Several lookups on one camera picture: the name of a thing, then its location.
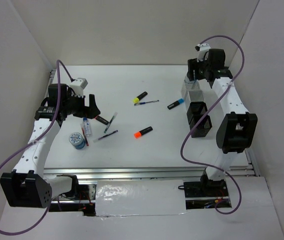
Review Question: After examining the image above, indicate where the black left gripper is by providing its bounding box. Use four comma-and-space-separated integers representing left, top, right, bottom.
62, 91, 100, 119

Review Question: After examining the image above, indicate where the pink highlighter marker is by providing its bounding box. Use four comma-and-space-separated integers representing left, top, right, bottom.
94, 115, 109, 126

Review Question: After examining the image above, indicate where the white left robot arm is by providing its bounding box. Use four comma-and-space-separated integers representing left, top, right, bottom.
0, 83, 100, 208

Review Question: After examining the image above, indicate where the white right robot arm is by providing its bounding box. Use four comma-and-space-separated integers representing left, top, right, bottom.
187, 43, 258, 196

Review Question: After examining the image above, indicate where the far white mesh container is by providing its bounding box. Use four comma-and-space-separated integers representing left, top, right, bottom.
181, 76, 201, 99

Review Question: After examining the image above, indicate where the white mesh container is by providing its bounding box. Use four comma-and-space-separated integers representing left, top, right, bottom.
184, 90, 204, 110
181, 76, 201, 99

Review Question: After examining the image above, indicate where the green gel pen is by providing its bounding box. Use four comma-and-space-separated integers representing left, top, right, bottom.
104, 112, 118, 133

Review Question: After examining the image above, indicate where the near white mesh container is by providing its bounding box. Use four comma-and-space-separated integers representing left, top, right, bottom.
184, 90, 204, 110

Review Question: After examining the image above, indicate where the red gel pen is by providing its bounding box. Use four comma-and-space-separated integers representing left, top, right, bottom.
81, 127, 89, 146

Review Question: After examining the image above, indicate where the purple gel pen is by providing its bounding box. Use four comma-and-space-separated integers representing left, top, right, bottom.
93, 130, 118, 143

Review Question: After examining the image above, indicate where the blue highlighter marker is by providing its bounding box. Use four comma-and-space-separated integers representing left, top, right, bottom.
167, 98, 184, 110

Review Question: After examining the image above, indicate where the far black mesh container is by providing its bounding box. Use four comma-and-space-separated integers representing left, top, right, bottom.
187, 101, 207, 124

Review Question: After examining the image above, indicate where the black mesh container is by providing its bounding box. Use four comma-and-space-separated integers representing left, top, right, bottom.
187, 101, 207, 124
189, 114, 212, 138

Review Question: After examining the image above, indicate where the yellow highlighter marker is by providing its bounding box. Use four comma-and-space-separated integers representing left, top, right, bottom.
133, 91, 148, 104

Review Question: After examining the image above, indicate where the blue ballpoint pen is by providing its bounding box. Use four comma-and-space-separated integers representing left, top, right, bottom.
134, 100, 159, 106

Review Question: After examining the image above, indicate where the orange highlighter marker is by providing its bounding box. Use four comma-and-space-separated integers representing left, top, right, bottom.
134, 126, 153, 139

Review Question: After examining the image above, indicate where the near black mesh container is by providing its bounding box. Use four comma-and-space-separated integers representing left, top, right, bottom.
189, 114, 212, 138

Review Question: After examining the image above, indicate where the white foil cover sheet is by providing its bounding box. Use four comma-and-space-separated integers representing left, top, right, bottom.
95, 180, 187, 217

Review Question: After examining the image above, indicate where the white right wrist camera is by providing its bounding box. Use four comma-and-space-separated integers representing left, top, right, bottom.
195, 43, 211, 62

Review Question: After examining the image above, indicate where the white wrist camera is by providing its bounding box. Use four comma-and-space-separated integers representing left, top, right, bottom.
69, 78, 88, 96
195, 43, 211, 62

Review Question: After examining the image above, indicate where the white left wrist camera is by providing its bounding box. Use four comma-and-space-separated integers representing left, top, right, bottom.
69, 78, 88, 96

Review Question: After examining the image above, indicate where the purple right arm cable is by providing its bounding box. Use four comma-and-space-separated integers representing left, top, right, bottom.
180, 35, 245, 215

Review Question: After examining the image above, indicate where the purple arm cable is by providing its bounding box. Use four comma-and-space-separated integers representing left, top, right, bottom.
180, 35, 245, 215
0, 59, 74, 236

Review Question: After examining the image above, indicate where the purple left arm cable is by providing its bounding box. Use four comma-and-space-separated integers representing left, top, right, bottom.
0, 59, 74, 236

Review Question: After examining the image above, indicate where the aluminium table edge rail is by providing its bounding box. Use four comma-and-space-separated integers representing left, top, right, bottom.
43, 166, 261, 181

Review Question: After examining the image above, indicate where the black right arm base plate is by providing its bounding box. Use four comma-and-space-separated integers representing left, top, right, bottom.
178, 181, 229, 200

